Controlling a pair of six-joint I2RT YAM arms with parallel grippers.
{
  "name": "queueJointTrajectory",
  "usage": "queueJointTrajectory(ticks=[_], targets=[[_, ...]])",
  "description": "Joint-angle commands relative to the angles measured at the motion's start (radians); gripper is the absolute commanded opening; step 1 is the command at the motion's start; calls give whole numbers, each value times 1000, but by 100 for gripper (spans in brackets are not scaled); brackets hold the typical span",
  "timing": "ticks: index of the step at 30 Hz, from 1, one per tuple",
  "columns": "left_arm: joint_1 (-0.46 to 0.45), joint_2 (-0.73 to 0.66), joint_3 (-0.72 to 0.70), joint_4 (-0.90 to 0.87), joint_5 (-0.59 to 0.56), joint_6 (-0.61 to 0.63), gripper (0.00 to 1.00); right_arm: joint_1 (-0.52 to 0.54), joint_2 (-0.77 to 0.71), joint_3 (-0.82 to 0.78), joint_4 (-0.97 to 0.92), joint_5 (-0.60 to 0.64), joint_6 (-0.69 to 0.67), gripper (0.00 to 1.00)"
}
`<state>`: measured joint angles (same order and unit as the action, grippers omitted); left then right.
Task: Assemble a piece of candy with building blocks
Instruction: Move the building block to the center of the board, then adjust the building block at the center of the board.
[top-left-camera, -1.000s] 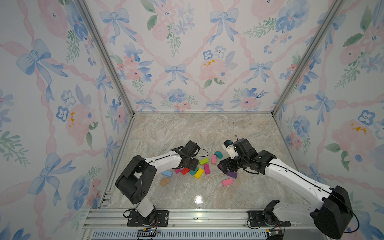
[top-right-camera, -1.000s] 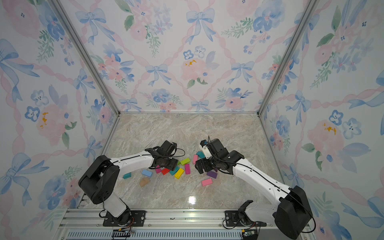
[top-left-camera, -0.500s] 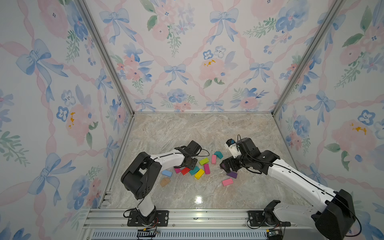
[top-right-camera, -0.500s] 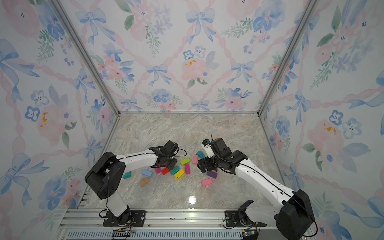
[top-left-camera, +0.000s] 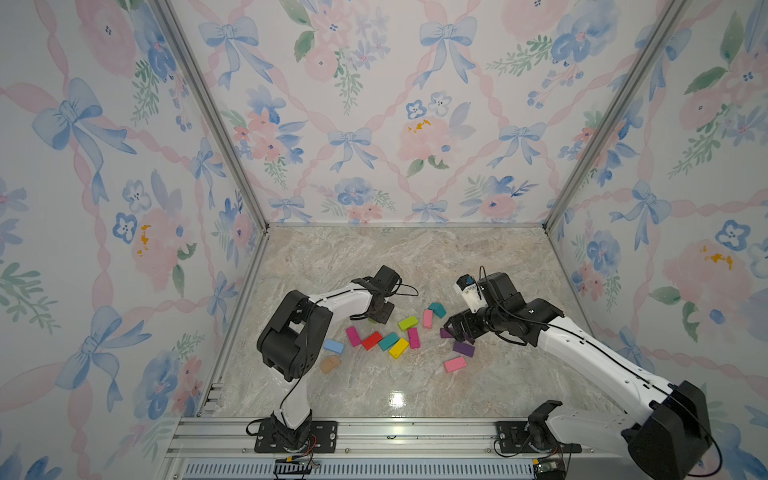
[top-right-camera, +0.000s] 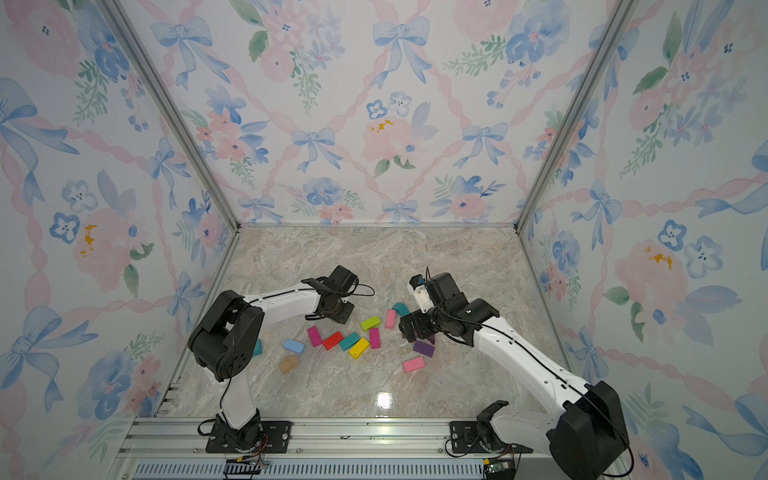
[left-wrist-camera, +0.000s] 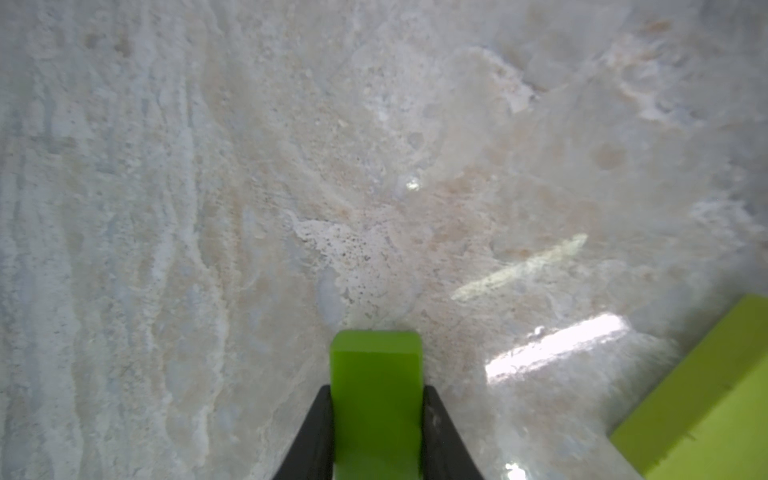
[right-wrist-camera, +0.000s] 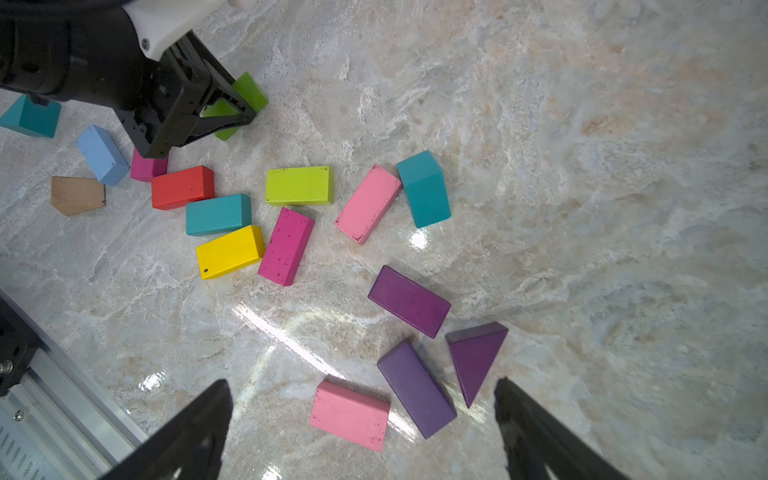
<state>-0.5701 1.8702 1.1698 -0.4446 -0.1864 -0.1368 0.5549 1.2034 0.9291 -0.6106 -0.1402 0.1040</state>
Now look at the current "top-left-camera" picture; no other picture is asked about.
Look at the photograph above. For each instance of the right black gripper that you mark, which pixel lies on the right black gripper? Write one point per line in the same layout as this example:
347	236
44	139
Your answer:
470	329

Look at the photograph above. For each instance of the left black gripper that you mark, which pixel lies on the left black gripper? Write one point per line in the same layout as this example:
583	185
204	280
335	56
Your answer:
386	313

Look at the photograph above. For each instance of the lime green block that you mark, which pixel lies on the lime green block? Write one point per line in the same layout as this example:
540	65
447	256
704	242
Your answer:
408	323

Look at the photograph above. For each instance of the magenta block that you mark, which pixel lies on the magenta block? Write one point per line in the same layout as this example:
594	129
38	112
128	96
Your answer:
353	336
414	338

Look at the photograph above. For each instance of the red block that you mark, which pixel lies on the red block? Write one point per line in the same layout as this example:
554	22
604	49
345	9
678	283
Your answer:
372	341

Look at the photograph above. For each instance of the yellow block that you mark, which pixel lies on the yellow block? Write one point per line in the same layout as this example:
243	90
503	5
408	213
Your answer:
399	348

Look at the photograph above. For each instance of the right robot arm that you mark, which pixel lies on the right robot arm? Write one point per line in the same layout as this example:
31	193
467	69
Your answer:
664	428

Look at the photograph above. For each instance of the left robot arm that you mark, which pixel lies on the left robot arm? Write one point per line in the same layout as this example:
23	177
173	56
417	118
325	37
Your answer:
291	342

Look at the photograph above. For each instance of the light pink upright block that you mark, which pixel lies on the light pink upright block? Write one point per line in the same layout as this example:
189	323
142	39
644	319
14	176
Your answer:
427	319

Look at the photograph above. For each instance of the purple block lower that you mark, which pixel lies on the purple block lower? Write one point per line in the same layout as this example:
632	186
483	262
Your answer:
464	349

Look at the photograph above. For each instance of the teal rectangular block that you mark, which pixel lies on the teal rectangular block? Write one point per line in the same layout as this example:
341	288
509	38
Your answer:
388	341

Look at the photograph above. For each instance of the light blue block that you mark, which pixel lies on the light blue block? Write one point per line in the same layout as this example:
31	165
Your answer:
334	346

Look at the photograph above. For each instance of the tan wooden block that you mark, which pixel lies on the tan wooden block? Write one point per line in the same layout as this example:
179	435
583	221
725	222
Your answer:
330	363

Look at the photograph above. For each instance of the green circuit board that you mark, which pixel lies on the green circuit board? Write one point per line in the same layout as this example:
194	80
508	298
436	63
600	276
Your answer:
551	469

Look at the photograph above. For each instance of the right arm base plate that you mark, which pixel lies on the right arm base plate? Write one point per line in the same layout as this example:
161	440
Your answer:
515	438

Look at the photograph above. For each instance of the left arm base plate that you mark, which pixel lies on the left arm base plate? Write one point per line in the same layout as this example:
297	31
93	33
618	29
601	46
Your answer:
312	436

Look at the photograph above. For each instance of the right frame post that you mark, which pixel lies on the right frame post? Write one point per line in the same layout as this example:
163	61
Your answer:
658	37

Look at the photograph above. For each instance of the frame post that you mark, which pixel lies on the frame post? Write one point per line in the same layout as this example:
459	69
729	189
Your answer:
658	37
168	22

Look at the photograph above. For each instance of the left frame post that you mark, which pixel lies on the left frame post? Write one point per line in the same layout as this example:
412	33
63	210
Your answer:
168	22

